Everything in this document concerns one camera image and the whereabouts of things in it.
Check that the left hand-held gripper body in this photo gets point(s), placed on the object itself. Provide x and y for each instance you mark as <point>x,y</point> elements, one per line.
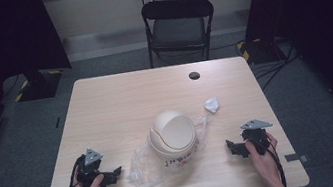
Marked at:
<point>89,169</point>

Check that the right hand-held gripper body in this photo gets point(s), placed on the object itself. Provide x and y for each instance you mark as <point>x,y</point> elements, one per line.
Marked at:
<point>256,136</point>

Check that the person's right hand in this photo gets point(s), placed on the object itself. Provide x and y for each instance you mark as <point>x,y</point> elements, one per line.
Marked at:
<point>263,164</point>

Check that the clear plastic bag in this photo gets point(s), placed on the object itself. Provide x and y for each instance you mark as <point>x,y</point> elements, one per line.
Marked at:
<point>143,171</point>

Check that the grey tape strip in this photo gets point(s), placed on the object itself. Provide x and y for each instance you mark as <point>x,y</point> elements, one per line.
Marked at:
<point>296,157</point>

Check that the crumpled white paper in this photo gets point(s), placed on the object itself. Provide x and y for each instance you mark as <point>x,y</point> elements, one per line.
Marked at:
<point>212,105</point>

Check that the small black floor strip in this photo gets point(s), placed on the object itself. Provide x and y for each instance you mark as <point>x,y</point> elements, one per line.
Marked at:
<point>57,123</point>

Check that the cream swing-lid trash can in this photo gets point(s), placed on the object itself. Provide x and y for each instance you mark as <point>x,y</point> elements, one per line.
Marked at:
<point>173,136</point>

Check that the black stand base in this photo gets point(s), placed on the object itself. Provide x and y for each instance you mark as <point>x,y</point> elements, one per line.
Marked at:
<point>39,85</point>
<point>259,51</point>

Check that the black folding chair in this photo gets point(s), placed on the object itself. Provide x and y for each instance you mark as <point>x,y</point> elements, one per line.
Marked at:
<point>178,31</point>

